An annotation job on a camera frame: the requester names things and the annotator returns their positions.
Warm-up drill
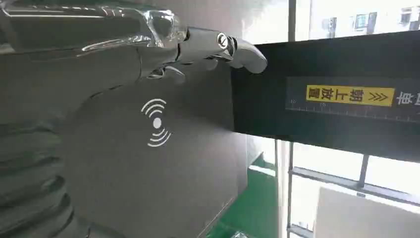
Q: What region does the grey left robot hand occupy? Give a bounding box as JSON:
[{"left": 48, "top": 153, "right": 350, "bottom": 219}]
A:
[{"left": 0, "top": 0, "right": 268, "bottom": 127}]

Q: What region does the dark grey parcel box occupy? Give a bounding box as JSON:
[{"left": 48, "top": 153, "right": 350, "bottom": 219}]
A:
[{"left": 60, "top": 62, "right": 249, "bottom": 238}]

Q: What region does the ribbed grey left arm sleeve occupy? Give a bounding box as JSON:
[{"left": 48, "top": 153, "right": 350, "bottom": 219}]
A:
[{"left": 0, "top": 122, "right": 91, "bottom": 238}]

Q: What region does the black scanning table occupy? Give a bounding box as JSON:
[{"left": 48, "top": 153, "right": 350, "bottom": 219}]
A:
[{"left": 231, "top": 30, "right": 420, "bottom": 164}]

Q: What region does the grey ruler scale sticker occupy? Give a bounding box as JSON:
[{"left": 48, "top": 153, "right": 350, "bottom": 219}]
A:
[{"left": 284, "top": 76, "right": 420, "bottom": 124}]

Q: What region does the yellow arrow label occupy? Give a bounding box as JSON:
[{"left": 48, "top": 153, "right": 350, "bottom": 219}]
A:
[{"left": 306, "top": 84, "right": 396, "bottom": 108}]

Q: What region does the beige board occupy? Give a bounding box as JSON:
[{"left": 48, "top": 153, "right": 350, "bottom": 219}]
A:
[{"left": 313, "top": 186, "right": 420, "bottom": 238}]

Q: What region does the metal window frame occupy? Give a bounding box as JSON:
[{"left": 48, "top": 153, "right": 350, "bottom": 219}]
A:
[{"left": 286, "top": 141, "right": 420, "bottom": 238}]

